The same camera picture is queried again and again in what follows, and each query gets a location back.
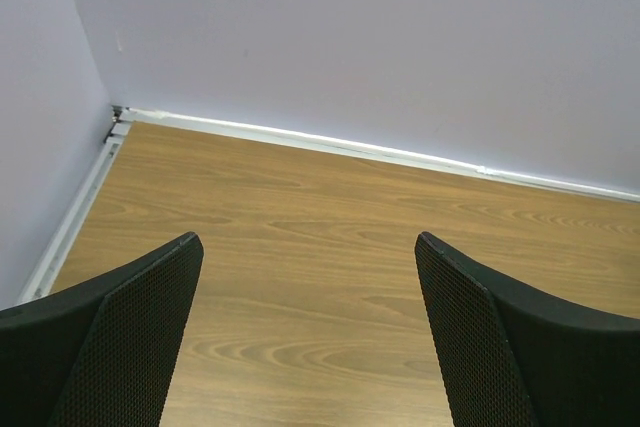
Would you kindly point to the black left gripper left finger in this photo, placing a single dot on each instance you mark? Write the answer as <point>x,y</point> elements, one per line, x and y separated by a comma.
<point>102,352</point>

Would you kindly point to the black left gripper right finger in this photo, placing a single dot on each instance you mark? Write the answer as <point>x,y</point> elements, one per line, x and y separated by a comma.
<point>513,355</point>

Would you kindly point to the aluminium table edge rail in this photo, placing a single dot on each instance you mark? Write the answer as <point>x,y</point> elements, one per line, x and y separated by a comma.
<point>43,275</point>

